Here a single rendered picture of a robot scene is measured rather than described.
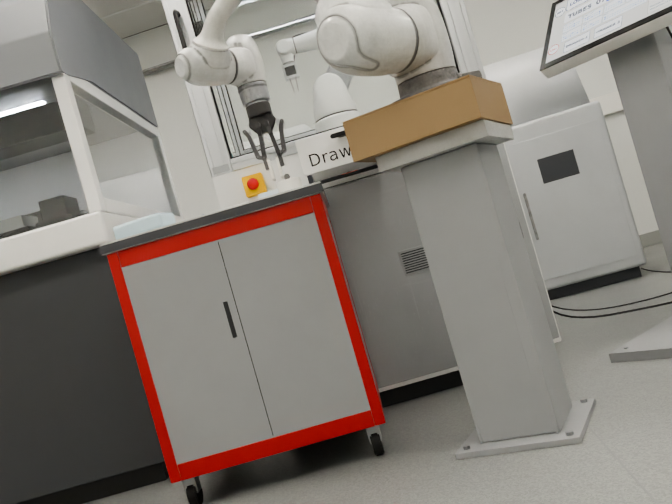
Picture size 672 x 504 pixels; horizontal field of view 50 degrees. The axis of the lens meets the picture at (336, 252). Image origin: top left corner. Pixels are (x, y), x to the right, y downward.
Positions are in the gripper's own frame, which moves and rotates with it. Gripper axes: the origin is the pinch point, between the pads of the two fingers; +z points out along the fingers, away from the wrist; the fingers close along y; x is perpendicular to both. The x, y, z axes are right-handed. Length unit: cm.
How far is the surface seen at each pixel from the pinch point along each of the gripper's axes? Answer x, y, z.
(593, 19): -16, -109, -19
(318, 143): -1.5, -14.5, -3.9
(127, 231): 22.6, 41.6, 8.4
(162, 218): 23.4, 31.1, 7.8
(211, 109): -34, 19, -31
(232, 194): -34.0, 20.5, -0.6
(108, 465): -14, 81, 75
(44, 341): -14, 90, 31
